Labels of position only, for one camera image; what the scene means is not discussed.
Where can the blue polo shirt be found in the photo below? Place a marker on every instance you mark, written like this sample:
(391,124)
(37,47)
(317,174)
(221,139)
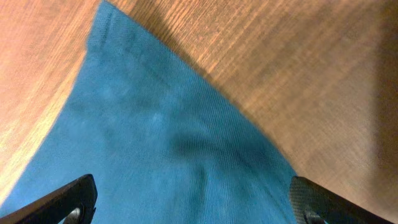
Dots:
(161,143)

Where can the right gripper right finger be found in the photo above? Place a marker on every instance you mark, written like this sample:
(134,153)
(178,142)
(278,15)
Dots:
(314,204)

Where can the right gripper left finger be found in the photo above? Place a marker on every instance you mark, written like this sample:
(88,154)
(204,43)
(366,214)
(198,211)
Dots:
(72,203)

